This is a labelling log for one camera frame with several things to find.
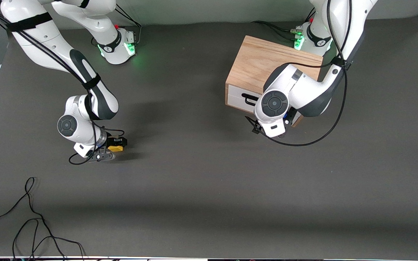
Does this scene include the black cable along right arm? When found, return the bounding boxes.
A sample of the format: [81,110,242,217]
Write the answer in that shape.
[0,0,126,166]

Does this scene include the black metal drawer handle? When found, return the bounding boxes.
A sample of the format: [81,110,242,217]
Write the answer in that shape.
[241,93,263,104]

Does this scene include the light wooden drawer cabinet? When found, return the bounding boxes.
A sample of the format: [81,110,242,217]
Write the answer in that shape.
[225,35,324,128]

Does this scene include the black cables at left arm base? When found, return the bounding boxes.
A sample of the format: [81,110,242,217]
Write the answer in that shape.
[250,7,316,41]

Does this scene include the wooden drawer with white front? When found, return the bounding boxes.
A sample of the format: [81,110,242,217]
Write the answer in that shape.
[228,84,263,114]

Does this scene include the loose black cable on table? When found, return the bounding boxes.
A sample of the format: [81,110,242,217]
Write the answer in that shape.
[0,177,87,261]

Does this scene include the black cables at arm base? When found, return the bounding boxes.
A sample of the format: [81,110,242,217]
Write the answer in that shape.
[114,3,143,46]
[250,7,316,41]

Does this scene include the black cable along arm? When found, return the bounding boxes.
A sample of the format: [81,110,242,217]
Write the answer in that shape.
[0,0,126,166]
[254,0,353,147]

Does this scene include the black cables at right arm base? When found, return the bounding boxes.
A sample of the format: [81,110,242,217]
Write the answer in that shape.
[114,3,143,46]

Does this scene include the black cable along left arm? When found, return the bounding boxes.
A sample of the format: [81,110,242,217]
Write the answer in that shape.
[254,0,353,147]

